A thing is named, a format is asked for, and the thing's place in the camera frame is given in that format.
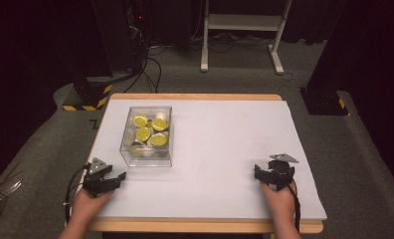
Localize white metal stand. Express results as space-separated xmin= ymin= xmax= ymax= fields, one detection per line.
xmin=200 ymin=0 xmax=294 ymax=76

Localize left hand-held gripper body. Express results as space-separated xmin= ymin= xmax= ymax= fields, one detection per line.
xmin=83 ymin=157 xmax=107 ymax=199

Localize black stand base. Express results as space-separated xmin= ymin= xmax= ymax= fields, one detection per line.
xmin=298 ymin=87 xmax=349 ymax=117

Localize person's right hand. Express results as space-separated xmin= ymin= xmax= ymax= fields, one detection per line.
xmin=260 ymin=180 xmax=298 ymax=224

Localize shiny metal object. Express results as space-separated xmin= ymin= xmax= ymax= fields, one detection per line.
xmin=0 ymin=178 xmax=23 ymax=213

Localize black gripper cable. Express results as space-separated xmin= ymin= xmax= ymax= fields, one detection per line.
xmin=64 ymin=163 xmax=92 ymax=224
xmin=286 ymin=180 xmax=302 ymax=233

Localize white table mat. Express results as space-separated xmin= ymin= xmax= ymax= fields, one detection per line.
xmin=94 ymin=99 xmax=328 ymax=221

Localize black floor cables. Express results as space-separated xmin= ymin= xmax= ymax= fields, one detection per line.
xmin=123 ymin=43 xmax=163 ymax=94

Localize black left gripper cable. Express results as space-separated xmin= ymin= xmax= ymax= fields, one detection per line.
xmin=64 ymin=163 xmax=92 ymax=224

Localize clear plastic box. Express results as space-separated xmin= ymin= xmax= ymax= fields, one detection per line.
xmin=118 ymin=105 xmax=173 ymax=168

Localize black box with hazard stripes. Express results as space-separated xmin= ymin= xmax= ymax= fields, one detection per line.
xmin=63 ymin=77 xmax=113 ymax=113

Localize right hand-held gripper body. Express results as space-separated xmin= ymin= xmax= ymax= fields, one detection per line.
xmin=267 ymin=152 xmax=299 ymax=192

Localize dark equipment rack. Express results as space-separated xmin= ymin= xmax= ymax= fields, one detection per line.
xmin=92 ymin=0 xmax=149 ymax=73

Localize person's left hand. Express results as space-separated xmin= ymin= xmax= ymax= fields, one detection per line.
xmin=69 ymin=187 xmax=114 ymax=230

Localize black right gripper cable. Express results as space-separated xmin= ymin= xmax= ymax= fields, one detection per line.
xmin=286 ymin=180 xmax=302 ymax=233

